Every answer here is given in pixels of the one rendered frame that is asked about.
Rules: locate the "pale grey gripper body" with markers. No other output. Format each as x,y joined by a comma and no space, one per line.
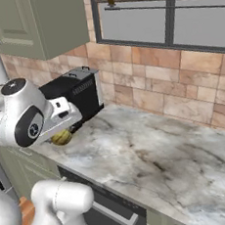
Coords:
62,124

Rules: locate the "green base cupboard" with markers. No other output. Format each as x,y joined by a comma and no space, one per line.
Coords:
28,169
162,224

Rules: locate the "black dishwasher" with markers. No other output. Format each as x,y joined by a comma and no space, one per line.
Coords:
109,223

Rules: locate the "dark framed window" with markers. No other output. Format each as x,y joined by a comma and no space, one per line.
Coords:
190,24

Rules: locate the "black toaster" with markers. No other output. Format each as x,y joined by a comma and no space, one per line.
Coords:
83,94

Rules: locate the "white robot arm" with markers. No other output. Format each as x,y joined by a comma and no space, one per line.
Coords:
17,111

